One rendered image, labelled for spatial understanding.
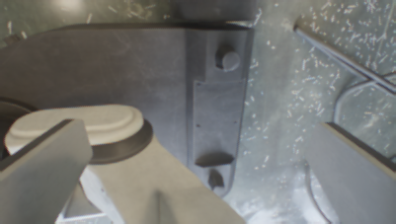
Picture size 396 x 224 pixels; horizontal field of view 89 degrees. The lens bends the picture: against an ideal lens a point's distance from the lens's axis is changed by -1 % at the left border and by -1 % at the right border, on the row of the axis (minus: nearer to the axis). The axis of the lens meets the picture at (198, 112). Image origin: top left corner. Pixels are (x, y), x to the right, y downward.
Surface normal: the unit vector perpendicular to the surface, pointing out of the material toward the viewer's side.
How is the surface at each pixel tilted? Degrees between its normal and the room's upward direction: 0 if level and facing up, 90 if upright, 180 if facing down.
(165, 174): 90
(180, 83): 0
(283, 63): 0
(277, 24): 0
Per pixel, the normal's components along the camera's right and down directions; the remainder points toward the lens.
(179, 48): 0.20, 0.47
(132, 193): 0.02, -0.88
